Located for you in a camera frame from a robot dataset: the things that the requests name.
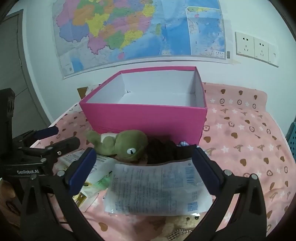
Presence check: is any clear printed plastic package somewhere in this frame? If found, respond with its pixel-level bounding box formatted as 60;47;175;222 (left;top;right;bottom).
104;160;212;216

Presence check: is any black soft cloth item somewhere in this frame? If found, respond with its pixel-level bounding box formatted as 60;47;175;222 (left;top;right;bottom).
145;139;197;165

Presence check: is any grey door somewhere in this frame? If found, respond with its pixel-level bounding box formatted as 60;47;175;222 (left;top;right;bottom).
1;10;50;137

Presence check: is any white green tissue pack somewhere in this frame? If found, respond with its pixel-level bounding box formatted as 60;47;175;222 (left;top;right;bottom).
54;149;117;212

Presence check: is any pink patterned bed sheet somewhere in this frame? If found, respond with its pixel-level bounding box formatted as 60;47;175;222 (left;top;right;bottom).
32;83;295;240

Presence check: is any green plush turtle toy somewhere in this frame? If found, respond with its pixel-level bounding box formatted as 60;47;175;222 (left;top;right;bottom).
86;130;148;163

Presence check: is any beige teddy bear plush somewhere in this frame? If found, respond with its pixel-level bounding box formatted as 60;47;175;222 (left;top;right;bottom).
162;213;201;240

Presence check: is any blue plastic basket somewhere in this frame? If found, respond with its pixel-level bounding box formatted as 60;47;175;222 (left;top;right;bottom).
286;121;296;161

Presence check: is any pink cardboard box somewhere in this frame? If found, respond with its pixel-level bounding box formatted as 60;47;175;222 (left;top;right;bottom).
79;66;207;144

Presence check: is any colourful wall map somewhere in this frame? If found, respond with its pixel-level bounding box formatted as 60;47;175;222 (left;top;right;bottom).
52;1;230;76

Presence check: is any white wall socket panel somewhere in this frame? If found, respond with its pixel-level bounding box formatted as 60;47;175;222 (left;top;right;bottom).
235;32;280;68

